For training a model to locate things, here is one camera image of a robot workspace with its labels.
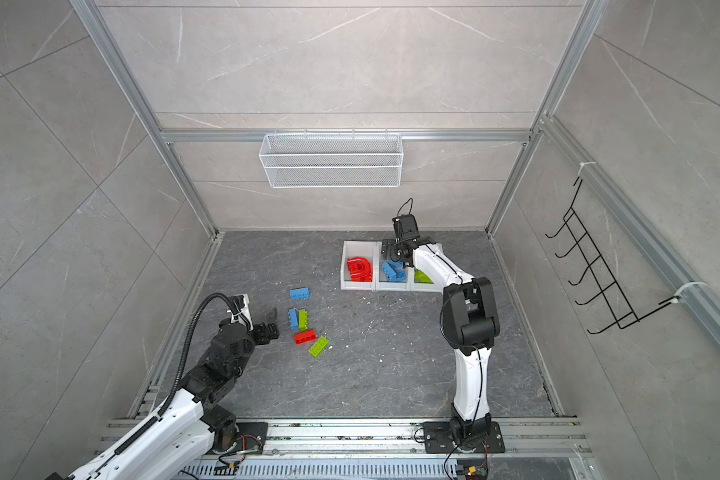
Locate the blue lego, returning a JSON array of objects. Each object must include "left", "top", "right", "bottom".
[
  {"left": 289, "top": 287, "right": 310, "bottom": 300},
  {"left": 381, "top": 261, "right": 405, "bottom": 276},
  {"left": 288, "top": 308, "right": 299, "bottom": 331},
  {"left": 387, "top": 271, "right": 407, "bottom": 283}
]

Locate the white three-compartment bin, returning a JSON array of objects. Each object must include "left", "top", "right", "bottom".
[{"left": 340, "top": 241, "right": 442, "bottom": 293}]

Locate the green lego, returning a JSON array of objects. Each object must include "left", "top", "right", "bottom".
[
  {"left": 308, "top": 336, "right": 330, "bottom": 358},
  {"left": 298, "top": 310, "right": 308, "bottom": 332},
  {"left": 414, "top": 269, "right": 433, "bottom": 284}
]

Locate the red arch lego piece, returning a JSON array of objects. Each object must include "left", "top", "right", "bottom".
[{"left": 346, "top": 257, "right": 373, "bottom": 283}]

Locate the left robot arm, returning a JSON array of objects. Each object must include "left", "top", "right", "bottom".
[{"left": 65, "top": 292, "right": 280, "bottom": 479}]

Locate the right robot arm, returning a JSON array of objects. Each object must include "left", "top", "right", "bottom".
[{"left": 391, "top": 213, "right": 500, "bottom": 450}]

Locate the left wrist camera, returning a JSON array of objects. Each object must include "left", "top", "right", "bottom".
[{"left": 227, "top": 294, "right": 253, "bottom": 330}]

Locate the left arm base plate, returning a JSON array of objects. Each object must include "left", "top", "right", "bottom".
[{"left": 214, "top": 420, "right": 269, "bottom": 455}]

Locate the white wire mesh basket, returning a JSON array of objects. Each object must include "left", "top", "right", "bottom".
[{"left": 259, "top": 133, "right": 404, "bottom": 188}]

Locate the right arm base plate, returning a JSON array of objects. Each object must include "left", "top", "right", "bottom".
[{"left": 414, "top": 421, "right": 506, "bottom": 454}]

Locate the black wire hook rack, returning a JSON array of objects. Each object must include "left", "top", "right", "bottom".
[{"left": 544, "top": 177, "right": 682, "bottom": 335}]

